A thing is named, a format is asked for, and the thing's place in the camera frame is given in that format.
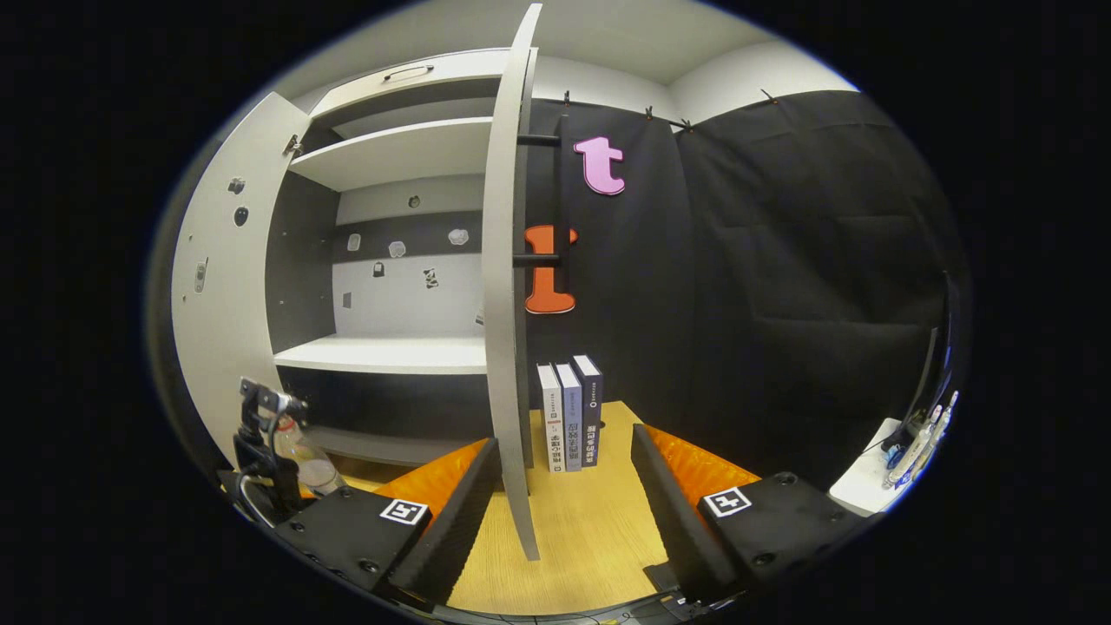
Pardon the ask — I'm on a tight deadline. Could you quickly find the dark navy book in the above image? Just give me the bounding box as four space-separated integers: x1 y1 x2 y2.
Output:
571 354 604 468

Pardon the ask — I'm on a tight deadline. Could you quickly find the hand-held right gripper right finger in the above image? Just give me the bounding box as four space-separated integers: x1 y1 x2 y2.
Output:
629 423 882 606

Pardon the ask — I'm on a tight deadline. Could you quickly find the clear plastic water bottle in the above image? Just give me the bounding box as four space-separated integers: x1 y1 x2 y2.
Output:
272 415 345 498

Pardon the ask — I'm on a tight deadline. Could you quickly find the lavender book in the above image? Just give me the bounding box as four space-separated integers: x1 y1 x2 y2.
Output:
554 362 584 472

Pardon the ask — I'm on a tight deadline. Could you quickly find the white grey cabinet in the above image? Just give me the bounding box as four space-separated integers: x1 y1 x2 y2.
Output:
265 48 535 470

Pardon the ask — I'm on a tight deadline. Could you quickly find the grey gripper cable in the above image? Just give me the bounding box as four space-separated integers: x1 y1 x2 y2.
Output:
234 471 280 528

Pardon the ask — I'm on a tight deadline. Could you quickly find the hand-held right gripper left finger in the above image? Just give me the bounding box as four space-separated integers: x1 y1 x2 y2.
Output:
273 437 503 609

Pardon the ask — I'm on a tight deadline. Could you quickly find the white cabinet door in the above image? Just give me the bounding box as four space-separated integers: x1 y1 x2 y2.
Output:
171 91 312 470
482 3 543 563

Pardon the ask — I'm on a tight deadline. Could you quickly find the white cabinet drawer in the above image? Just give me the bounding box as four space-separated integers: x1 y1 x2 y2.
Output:
308 48 523 122

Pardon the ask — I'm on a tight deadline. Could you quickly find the white book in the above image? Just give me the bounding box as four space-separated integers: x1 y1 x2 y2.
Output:
536 363 567 474

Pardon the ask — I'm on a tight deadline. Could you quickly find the white blue bottle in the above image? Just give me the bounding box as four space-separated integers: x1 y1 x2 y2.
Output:
911 391 960 478
885 404 943 487

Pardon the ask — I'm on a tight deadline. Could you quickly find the black door handle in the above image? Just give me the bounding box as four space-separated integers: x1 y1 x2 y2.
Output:
516 113 578 296

